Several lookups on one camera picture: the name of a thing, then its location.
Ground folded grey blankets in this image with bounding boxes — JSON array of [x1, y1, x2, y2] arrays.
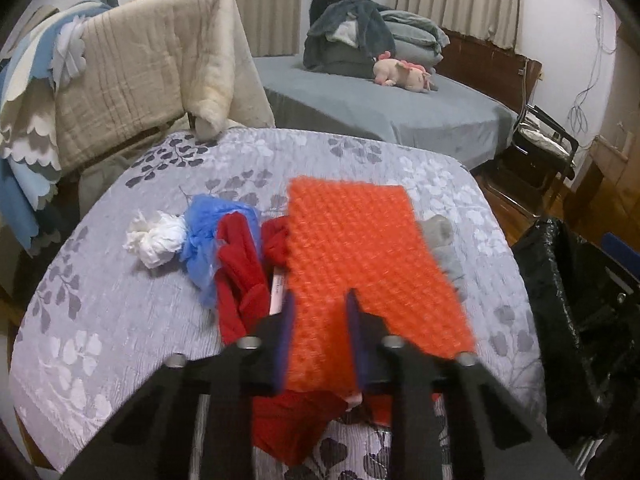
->
[[380, 9, 451, 68]]

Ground grey cloth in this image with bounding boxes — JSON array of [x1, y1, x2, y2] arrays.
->
[[417, 214, 463, 293]]

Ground red cloth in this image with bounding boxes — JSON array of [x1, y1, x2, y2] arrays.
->
[[250, 216, 443, 467]]

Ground grey floral tablecloth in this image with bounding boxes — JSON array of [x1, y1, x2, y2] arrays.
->
[[9, 127, 546, 480]]

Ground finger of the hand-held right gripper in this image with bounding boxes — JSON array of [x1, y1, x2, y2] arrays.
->
[[601, 232, 640, 282]]

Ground hanging wall cables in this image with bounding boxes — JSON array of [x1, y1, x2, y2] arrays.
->
[[567, 7, 618, 136]]

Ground white chair cushion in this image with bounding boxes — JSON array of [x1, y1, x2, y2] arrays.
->
[[517, 122, 571, 156]]

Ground dark wooden headboard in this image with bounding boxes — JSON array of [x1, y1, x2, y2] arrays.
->
[[440, 27, 543, 116]]

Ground beige curtain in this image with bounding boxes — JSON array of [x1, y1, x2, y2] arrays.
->
[[152, 0, 306, 58], [395, 0, 526, 53]]

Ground black hanging coat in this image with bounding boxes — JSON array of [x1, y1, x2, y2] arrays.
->
[[310, 0, 357, 26]]

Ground bed with grey sheet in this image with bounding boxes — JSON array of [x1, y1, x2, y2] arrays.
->
[[252, 55, 518, 171]]

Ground orange knitted cloth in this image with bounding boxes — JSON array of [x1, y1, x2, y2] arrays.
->
[[282, 176, 476, 393]]

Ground blue plastic bag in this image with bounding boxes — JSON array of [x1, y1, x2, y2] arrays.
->
[[180, 194, 261, 311]]

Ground trash bin with black bag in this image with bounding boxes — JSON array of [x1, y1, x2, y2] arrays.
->
[[512, 216, 640, 456]]

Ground red fleece glove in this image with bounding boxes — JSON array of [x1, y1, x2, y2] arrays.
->
[[215, 214, 273, 346]]

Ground beige quilt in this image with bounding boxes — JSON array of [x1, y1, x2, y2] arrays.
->
[[52, 0, 276, 171]]

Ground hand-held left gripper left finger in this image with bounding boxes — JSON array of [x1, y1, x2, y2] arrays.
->
[[60, 292, 298, 480]]

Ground pink plush pig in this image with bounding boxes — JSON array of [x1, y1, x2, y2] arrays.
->
[[372, 52, 433, 95]]

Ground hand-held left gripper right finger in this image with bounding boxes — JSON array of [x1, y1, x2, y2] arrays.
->
[[346, 289, 583, 480]]

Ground dark grey fleece jacket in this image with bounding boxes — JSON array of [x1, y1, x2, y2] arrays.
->
[[302, 0, 396, 80]]

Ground black metal chair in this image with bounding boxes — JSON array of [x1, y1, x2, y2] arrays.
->
[[492, 105, 581, 211]]

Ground blue white scalloped blanket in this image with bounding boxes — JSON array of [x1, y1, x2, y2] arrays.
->
[[0, 0, 121, 256]]

